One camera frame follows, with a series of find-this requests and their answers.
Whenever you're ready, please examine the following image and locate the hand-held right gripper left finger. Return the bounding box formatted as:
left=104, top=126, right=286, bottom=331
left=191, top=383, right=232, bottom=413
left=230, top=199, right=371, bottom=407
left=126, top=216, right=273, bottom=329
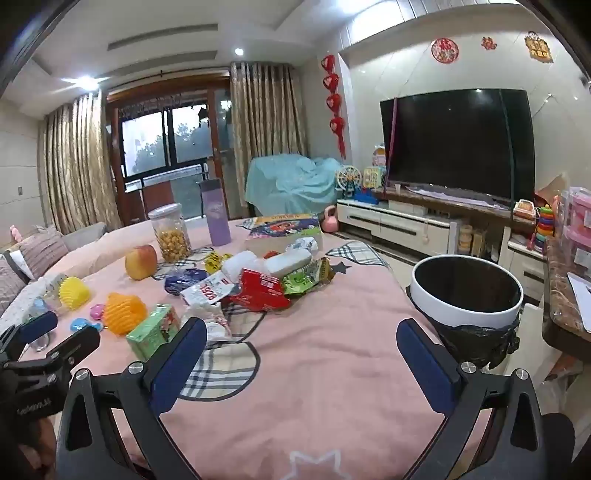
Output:
left=55, top=318, right=208, bottom=480

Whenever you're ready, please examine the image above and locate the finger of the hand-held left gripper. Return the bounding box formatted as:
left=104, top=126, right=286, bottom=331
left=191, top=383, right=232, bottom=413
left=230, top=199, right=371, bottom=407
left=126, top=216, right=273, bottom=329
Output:
left=0, top=311, right=58, bottom=365
left=44, top=325, right=101, bottom=377

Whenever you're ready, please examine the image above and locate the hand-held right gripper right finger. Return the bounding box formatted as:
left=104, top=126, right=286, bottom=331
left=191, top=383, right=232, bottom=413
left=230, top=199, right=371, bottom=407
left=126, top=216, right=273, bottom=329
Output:
left=396, top=318, right=561, bottom=480

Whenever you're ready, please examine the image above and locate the blue plastic bag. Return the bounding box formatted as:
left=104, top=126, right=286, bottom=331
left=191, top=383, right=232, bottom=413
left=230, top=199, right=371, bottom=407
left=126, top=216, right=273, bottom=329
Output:
left=164, top=268, right=211, bottom=297

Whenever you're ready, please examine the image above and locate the green snack bag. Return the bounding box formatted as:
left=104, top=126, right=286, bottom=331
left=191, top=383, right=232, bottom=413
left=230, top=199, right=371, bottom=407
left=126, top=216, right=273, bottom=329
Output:
left=279, top=257, right=336, bottom=296

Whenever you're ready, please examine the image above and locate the green carton box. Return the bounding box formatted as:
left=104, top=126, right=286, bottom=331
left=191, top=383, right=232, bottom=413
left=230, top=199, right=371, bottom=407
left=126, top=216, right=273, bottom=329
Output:
left=126, top=304, right=182, bottom=361

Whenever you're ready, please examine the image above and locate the yellow foam fruit net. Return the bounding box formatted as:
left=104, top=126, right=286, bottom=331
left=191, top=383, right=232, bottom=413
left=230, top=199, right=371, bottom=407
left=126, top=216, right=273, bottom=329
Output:
left=58, top=276, right=90, bottom=308

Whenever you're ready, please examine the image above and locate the black bin liner bag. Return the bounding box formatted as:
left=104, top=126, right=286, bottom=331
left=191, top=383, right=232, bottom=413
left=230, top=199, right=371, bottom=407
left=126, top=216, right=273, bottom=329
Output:
left=405, top=286, right=522, bottom=370

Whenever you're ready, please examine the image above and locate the orange foam fruit net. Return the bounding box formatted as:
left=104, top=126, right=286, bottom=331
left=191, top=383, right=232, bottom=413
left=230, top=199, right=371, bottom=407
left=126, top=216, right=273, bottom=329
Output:
left=104, top=292, right=147, bottom=335

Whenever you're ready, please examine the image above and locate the crumpled white wrapper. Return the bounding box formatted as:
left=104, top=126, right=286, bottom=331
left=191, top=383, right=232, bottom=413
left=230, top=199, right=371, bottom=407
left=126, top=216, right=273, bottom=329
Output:
left=181, top=305, right=232, bottom=344

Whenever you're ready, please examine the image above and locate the striped pillow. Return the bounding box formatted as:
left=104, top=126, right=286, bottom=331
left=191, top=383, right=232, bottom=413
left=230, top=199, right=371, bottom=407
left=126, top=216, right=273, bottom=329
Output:
left=16, top=226, right=70, bottom=280

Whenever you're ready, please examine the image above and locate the white red-print packet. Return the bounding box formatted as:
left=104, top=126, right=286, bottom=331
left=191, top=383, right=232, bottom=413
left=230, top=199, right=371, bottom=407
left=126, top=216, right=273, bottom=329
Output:
left=180, top=271, right=236, bottom=306

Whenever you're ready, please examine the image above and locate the sofa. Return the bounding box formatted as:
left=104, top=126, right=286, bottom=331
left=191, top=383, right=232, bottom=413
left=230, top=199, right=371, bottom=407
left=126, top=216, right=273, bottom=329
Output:
left=0, top=217, right=153, bottom=319

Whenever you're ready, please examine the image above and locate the pink plaid-patch blanket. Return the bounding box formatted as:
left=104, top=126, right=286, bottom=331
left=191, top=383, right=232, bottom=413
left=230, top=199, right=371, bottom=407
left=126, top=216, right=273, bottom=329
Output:
left=14, top=215, right=490, bottom=480

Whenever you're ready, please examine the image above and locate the apple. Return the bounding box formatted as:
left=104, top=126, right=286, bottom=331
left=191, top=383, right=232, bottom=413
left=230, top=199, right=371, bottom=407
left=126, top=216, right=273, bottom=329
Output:
left=124, top=244, right=158, bottom=281

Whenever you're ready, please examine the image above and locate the clear jar of snacks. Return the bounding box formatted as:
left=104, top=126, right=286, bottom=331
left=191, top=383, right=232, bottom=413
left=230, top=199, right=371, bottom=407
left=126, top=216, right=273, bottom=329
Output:
left=148, top=203, right=192, bottom=264

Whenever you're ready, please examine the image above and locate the marble side table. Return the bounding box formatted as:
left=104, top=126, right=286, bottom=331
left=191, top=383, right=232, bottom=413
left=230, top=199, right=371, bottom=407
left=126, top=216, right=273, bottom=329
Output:
left=541, top=231, right=591, bottom=363

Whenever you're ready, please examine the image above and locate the white television cabinet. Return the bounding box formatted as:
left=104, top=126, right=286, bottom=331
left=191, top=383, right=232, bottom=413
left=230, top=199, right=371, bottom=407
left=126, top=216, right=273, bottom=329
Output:
left=336, top=187, right=548, bottom=296

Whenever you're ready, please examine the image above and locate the purple bottle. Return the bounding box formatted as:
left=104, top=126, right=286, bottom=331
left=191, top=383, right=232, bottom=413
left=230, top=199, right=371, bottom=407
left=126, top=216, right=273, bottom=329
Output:
left=199, top=179, right=232, bottom=247

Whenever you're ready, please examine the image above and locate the beige patterned curtain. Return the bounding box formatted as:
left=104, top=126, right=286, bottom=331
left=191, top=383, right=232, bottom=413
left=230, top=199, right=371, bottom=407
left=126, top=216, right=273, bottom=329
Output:
left=37, top=90, right=121, bottom=234
left=229, top=61, right=309, bottom=204

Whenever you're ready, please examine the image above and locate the white paper sheet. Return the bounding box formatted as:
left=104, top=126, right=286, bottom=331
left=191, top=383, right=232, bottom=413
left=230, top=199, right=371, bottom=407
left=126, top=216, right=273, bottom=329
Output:
left=566, top=271, right=591, bottom=333

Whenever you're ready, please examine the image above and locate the printed white plastic bag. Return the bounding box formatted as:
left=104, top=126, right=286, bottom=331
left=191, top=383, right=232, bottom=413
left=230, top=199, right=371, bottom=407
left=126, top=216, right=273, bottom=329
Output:
left=288, top=234, right=321, bottom=254

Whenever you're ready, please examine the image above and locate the colourful book box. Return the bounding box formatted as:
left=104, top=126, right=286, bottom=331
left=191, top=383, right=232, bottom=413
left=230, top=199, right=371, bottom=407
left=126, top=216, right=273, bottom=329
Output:
left=245, top=212, right=324, bottom=257

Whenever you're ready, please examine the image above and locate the stacking rings toy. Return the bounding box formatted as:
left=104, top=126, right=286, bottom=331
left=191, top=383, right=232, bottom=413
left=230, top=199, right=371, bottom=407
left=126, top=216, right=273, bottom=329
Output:
left=531, top=203, right=557, bottom=250

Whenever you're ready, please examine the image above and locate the pink storage box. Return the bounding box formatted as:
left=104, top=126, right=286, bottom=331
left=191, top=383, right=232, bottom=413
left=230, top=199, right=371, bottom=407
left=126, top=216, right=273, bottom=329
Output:
left=556, top=226, right=591, bottom=259
left=566, top=187, right=591, bottom=232

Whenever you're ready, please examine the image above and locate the toy activity cube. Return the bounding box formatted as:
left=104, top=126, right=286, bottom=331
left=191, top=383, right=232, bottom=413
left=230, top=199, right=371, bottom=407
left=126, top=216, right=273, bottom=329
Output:
left=362, top=166, right=386, bottom=190

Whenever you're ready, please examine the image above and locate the ferris wheel toy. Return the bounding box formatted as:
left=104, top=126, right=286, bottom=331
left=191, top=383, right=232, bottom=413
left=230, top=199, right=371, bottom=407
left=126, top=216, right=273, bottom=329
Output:
left=335, top=165, right=361, bottom=199

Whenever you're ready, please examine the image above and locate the teal covered armchair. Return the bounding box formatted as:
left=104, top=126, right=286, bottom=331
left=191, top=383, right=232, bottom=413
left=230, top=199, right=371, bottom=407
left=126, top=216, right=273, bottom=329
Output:
left=245, top=154, right=345, bottom=220

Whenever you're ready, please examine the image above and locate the wooden framed balcony window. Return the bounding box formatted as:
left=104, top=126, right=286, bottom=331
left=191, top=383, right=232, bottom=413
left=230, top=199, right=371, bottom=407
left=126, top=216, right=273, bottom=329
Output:
left=105, top=76, right=241, bottom=227

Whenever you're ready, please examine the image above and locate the brown cardboard box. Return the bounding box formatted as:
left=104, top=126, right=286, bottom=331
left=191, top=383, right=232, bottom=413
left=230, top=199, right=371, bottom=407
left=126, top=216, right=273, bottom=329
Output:
left=536, top=173, right=571, bottom=204

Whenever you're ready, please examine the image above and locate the black television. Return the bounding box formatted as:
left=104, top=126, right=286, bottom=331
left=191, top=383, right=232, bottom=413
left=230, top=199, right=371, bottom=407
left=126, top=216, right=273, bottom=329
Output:
left=379, top=89, right=536, bottom=206

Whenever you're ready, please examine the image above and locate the red hanging heart decoration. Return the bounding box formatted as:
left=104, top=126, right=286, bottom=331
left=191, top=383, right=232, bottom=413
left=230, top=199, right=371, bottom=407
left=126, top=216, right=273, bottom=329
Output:
left=321, top=54, right=347, bottom=160

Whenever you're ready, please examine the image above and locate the ceiling air vent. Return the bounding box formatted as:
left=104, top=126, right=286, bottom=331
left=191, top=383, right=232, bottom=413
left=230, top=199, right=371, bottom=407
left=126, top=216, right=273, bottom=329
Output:
left=107, top=23, right=219, bottom=52

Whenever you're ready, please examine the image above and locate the round red wall decoration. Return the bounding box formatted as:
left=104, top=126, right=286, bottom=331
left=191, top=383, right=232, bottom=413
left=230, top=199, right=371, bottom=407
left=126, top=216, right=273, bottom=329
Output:
left=431, top=38, right=459, bottom=64

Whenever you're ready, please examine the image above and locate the gold red wall decoration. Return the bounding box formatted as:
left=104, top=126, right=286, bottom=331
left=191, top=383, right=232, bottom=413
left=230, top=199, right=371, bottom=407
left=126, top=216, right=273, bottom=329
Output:
left=524, top=31, right=554, bottom=63

